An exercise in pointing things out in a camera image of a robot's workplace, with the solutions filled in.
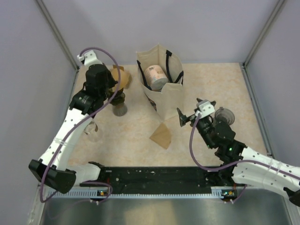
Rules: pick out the cream floral canvas tote bag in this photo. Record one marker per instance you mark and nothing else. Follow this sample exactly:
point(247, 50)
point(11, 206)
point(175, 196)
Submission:
point(171, 95)

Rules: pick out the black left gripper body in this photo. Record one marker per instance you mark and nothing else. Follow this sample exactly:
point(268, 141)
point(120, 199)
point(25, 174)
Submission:
point(111, 82)

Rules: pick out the grey glass server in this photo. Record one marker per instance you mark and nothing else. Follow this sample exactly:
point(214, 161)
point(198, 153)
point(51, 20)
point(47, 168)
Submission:
point(120, 109)

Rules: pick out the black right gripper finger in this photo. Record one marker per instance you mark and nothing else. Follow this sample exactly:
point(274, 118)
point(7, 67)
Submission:
point(204, 102)
point(183, 119)

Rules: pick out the clear glass carafe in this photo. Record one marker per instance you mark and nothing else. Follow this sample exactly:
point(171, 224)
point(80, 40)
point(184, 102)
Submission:
point(93, 132)

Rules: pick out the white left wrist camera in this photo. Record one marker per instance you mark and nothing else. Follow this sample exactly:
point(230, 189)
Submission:
point(89, 58)

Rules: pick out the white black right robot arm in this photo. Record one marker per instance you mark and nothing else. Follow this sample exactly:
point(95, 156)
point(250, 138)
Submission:
point(241, 164)

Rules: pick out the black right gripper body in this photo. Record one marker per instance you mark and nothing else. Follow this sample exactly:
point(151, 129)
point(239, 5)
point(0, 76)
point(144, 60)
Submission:
point(205, 126)

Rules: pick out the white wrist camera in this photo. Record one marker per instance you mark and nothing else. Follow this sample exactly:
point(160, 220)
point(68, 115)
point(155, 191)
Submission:
point(89, 58)
point(204, 111)

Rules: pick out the pink wrapped paper roll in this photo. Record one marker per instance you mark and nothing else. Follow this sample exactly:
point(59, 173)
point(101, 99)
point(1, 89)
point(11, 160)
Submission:
point(155, 77)

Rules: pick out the brown cardboard box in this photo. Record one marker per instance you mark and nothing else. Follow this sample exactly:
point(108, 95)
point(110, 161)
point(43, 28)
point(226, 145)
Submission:
point(126, 77)

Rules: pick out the olive green coffee dripper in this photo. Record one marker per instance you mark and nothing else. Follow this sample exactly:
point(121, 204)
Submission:
point(119, 98)

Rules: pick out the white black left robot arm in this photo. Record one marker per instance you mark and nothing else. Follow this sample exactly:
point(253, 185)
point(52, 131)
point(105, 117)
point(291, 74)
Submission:
point(52, 167)

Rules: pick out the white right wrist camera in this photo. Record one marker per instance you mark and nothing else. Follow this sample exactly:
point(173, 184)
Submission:
point(204, 111)

